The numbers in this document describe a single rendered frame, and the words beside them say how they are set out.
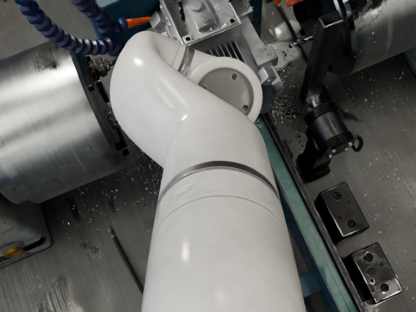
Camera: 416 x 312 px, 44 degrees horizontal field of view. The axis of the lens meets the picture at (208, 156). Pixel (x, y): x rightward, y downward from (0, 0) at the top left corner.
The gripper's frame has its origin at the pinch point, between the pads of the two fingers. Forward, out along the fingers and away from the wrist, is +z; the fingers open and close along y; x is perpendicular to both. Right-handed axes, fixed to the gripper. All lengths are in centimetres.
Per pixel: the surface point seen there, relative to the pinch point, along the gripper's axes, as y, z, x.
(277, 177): 9.4, 8.1, -22.4
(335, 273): 11.3, -1.8, -39.6
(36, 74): -21.7, -1.1, 10.7
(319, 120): 18.0, -0.4, -13.3
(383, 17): 32.6, -2.9, -1.1
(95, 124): -16.3, -3.4, 0.5
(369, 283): 17.3, 1.2, -45.9
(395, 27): 34.7, -1.7, -3.5
